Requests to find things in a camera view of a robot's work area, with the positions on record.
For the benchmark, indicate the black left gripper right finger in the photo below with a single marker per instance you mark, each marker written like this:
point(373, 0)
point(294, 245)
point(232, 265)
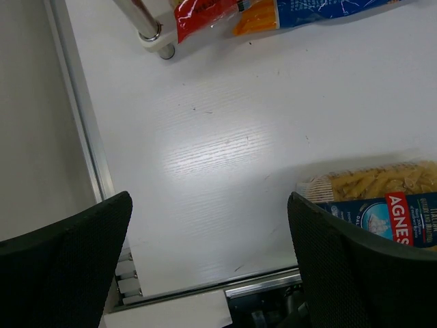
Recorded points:
point(353, 278)

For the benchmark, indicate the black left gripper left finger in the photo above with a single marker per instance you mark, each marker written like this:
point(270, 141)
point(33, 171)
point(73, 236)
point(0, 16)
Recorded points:
point(60, 275)

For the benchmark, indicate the blue orange pasta bag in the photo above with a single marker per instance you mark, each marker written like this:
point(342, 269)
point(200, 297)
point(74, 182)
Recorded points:
point(269, 15)

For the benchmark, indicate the Agnesi penne pasta bag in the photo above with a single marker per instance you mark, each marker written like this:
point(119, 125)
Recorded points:
point(397, 202)

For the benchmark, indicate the white two-tier shelf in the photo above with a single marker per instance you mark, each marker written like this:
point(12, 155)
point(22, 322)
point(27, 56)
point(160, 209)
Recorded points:
point(155, 24)

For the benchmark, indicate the red pasta bag left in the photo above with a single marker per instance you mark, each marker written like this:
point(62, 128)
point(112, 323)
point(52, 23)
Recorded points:
point(193, 15)

